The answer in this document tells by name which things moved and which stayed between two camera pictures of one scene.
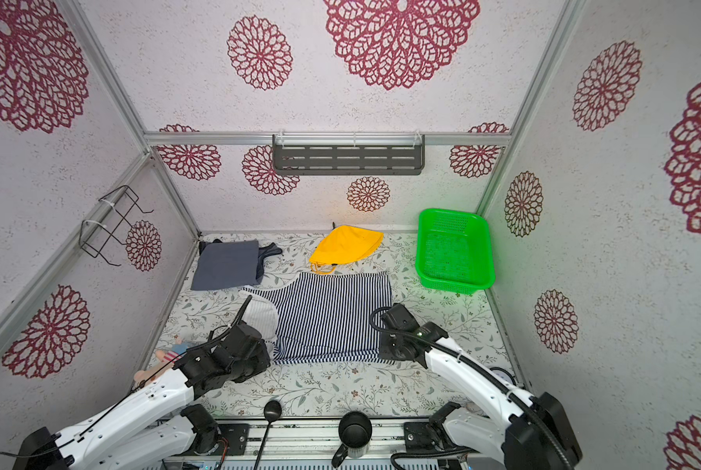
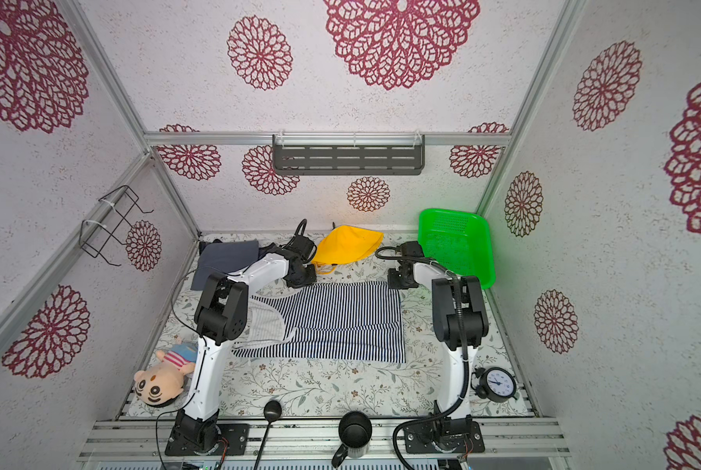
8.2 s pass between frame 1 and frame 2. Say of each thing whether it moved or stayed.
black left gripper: moved
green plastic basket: stayed
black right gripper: moved
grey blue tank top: stayed
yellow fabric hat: stayed
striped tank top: stayed
